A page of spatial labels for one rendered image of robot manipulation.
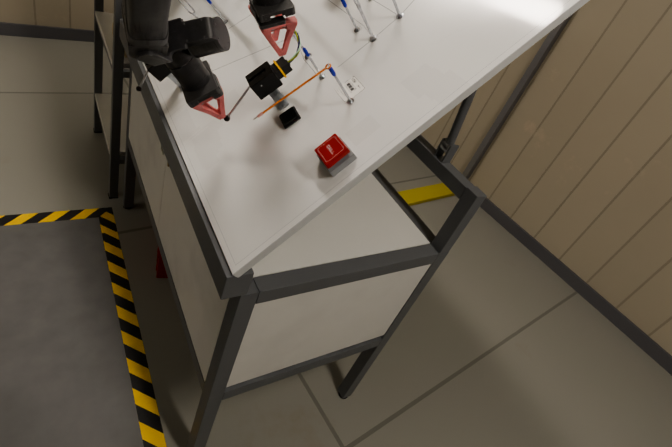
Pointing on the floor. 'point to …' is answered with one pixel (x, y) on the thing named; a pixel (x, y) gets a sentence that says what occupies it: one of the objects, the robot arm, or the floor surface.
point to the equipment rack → (103, 108)
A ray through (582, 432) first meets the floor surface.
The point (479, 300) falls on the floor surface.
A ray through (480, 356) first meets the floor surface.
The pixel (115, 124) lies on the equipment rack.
